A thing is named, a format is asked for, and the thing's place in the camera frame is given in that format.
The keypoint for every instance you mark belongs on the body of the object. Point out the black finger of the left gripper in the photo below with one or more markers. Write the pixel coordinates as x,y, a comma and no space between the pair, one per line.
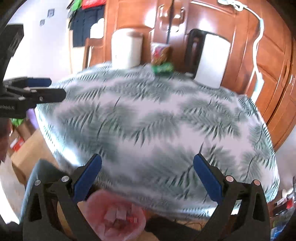
37,94
34,82

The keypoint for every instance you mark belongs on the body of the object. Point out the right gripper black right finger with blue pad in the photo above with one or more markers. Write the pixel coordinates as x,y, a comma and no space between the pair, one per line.
241,212

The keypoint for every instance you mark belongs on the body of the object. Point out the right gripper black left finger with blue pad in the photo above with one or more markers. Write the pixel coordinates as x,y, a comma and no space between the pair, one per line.
41,221

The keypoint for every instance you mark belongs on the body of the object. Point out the red trash bin pink liner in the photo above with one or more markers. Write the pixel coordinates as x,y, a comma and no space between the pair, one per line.
112,217

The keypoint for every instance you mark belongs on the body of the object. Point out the person's left hand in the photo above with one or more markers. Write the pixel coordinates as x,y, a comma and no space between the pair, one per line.
5,130

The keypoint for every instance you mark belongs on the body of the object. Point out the cardboard box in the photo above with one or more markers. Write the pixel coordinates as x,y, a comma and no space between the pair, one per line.
26,147

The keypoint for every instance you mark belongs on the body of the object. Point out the wooden chair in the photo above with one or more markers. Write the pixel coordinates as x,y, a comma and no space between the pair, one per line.
93,52

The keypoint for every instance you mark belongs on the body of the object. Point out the dark hanging clothes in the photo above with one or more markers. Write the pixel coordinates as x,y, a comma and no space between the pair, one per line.
81,22

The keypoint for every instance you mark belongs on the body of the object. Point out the green hanging bag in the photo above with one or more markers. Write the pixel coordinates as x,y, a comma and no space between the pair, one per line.
74,5

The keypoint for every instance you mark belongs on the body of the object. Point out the red hanging bag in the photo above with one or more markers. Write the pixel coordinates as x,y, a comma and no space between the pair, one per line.
86,4

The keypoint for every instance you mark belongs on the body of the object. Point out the white canister brown lid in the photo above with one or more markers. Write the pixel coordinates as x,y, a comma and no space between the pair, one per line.
126,48

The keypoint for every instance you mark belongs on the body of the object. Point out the palm leaf tablecloth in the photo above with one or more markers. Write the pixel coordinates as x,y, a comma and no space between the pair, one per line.
148,128

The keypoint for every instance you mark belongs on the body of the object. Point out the patterned paper cup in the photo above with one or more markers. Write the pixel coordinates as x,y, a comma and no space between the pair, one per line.
159,53

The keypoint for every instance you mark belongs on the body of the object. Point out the green crushed can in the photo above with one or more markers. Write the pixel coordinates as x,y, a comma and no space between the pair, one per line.
163,69

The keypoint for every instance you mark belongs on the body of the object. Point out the wooden wardrobe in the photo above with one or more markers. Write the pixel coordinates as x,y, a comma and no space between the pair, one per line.
258,36

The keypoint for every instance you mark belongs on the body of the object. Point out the white electric kettle black handle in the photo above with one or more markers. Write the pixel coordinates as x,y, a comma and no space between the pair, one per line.
206,56

